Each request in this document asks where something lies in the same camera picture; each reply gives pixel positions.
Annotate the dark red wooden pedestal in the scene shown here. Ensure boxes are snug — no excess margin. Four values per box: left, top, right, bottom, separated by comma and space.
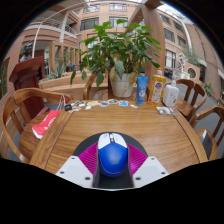
8, 55, 46, 118

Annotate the red and white shopping bag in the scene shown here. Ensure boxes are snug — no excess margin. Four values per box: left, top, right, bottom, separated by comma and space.
31, 94, 67, 140

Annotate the green plant in white pot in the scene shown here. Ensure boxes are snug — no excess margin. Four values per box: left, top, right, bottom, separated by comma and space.
69, 18, 162, 99

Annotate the dark grey round mouse pad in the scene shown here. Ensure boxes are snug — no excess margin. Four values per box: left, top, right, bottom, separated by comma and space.
72, 132, 148, 190

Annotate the dark grey notebook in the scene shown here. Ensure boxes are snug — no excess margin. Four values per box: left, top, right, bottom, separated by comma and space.
200, 130, 214, 159

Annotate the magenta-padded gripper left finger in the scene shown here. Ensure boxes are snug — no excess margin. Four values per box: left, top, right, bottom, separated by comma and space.
54, 142, 101, 189

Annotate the yellow bottle with orange cap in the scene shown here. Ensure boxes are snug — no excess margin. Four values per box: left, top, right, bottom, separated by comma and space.
147, 67, 167, 108

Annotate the blue squeeze tube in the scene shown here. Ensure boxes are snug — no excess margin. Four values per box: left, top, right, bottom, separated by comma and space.
136, 75, 149, 107

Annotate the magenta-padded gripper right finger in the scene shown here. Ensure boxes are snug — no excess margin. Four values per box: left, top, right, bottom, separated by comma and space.
126, 143, 170, 189

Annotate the blue and white computer mouse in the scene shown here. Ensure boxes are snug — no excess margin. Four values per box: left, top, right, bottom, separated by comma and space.
96, 132, 129, 178

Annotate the white pump bottle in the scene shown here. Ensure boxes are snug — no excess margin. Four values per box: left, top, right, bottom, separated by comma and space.
162, 79, 180, 108

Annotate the spiky green agave plant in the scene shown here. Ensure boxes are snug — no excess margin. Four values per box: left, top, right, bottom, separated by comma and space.
49, 59, 69, 79

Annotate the white packet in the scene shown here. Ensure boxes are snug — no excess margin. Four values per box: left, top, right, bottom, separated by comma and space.
155, 105, 174, 115

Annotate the dark bust statue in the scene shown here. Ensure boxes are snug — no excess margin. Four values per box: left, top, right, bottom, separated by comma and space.
19, 40, 34, 63

